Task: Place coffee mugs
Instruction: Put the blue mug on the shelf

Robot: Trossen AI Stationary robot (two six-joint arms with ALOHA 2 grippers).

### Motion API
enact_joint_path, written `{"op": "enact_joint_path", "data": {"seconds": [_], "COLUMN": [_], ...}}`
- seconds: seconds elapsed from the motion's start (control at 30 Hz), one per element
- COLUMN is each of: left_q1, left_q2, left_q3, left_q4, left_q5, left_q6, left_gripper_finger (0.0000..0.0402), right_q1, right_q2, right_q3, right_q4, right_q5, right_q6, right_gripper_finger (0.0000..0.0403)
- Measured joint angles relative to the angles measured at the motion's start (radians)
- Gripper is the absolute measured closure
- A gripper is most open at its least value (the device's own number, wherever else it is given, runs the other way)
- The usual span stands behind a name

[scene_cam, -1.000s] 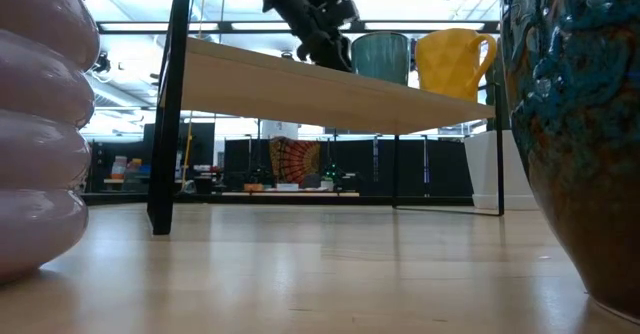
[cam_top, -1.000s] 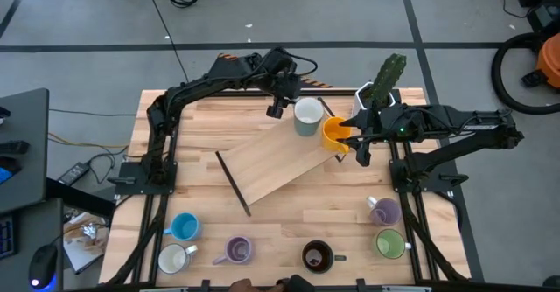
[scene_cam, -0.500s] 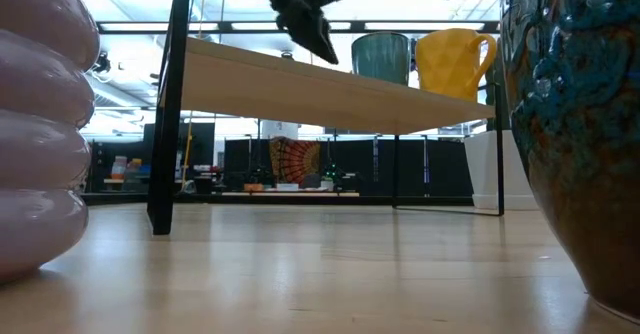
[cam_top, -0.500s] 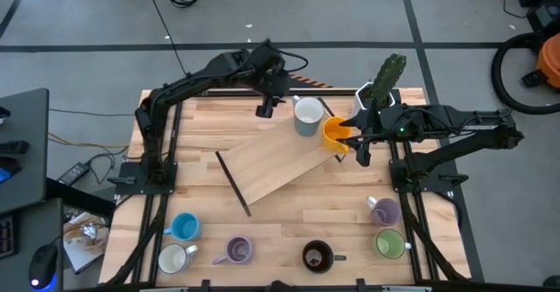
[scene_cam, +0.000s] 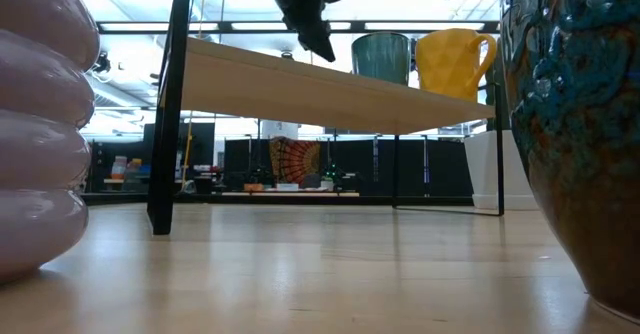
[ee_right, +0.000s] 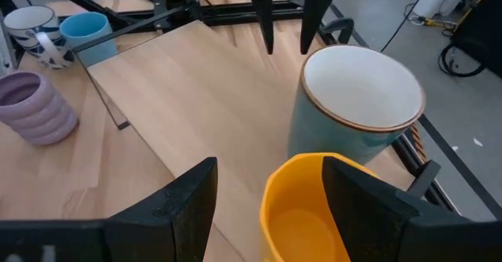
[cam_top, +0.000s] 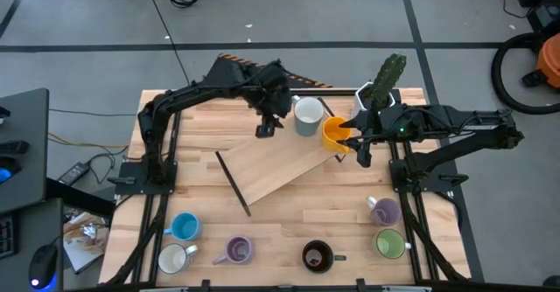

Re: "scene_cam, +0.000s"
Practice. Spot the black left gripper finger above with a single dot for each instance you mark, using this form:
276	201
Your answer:
317	44

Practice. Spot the teal mug white interior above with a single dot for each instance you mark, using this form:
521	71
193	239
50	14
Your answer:
380	56

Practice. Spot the yellow faceted mug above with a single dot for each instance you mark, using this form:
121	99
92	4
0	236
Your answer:
445	64

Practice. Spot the dark teal brown glazed mug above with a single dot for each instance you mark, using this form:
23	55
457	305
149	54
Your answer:
575	124

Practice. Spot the purple ribbed mug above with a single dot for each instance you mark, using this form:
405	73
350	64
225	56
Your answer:
40	149

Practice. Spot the wooden shelf riser black legs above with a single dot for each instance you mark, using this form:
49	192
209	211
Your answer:
300	94

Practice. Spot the black overhead crossbar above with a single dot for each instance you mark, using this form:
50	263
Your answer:
225	26

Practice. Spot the orange mandala tapestry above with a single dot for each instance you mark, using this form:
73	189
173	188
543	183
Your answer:
295	161

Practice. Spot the black partition panels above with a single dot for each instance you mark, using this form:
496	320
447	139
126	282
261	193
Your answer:
360	169

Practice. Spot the wooden background workbench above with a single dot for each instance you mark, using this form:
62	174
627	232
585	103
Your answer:
300	193

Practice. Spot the black background cabinet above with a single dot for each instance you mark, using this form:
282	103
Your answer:
202	149

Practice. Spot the black ceiling spotlight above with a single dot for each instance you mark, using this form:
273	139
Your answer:
102	64

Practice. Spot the white orange plastic jar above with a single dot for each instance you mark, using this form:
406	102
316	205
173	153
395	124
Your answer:
119	168

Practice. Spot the black metal table frame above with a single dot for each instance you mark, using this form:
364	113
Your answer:
200	200

